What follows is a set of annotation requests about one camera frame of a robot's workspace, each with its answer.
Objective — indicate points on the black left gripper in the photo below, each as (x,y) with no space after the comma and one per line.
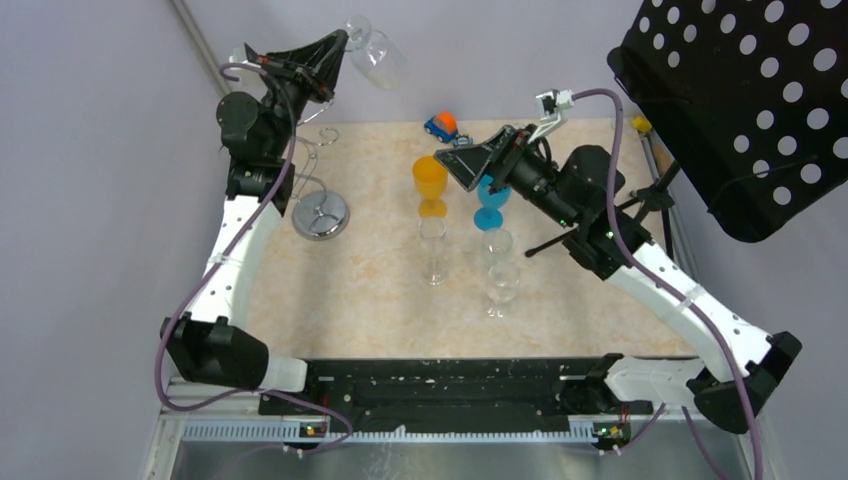
(321,57)

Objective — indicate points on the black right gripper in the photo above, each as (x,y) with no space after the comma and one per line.
(468,163)

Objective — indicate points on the yellow plastic wine glass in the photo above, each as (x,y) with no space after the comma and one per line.
(430,179)

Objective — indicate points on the blue plastic wine glass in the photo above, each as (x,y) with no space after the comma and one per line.
(489,215)

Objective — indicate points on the clear wine glass front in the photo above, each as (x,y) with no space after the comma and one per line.
(497,244)

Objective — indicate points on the clear wine glass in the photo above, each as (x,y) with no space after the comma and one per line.
(503,280)
(497,244)
(432,235)

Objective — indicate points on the clear textured glass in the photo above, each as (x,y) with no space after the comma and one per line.
(374,55)

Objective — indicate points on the clear wine glass back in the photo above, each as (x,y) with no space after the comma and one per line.
(503,280)

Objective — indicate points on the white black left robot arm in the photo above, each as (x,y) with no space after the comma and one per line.
(206,338)

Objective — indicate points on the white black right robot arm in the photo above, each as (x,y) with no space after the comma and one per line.
(736,366)

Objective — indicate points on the chrome wine glass rack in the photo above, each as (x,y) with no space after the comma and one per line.
(319,213)

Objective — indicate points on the blue orange toy car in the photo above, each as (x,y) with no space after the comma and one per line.
(442,126)

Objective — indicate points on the yellow corner block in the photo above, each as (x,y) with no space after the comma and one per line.
(642,124)

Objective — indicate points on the black tripod stand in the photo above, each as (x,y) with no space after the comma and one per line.
(655,198)

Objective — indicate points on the black perforated music stand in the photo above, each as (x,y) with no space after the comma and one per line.
(750,97)

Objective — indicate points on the aluminium frame rail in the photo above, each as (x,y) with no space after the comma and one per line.
(199,45)

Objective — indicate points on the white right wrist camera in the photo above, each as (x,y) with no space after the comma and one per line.
(553,107)

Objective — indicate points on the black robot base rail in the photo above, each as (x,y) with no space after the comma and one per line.
(445,396)

